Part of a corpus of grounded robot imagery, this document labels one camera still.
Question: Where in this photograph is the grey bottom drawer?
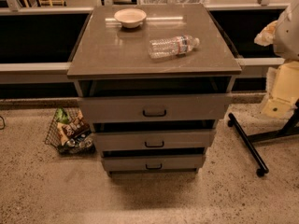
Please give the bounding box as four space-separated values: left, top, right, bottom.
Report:
102 155 206 172

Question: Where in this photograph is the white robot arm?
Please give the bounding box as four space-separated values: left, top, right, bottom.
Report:
254 0 299 118

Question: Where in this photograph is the grey top drawer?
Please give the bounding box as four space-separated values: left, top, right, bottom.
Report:
78 94 231 123

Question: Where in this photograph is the grey drawer cabinet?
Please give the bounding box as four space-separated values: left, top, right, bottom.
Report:
67 5 241 175

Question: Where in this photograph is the grey middle drawer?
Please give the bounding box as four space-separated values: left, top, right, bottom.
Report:
93 129 216 151

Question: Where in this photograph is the grey drawer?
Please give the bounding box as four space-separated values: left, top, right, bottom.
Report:
78 94 231 123
93 129 216 151
102 155 206 172

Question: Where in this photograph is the white ceramic bowl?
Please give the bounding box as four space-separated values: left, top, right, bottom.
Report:
114 8 147 29

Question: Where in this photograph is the black wheeled robot base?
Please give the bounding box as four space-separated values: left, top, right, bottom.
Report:
227 102 299 177

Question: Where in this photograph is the wire basket of snacks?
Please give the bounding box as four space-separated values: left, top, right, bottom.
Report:
45 108 95 155

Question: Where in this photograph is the clear plastic water bottle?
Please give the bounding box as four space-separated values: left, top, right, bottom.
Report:
149 35 200 59

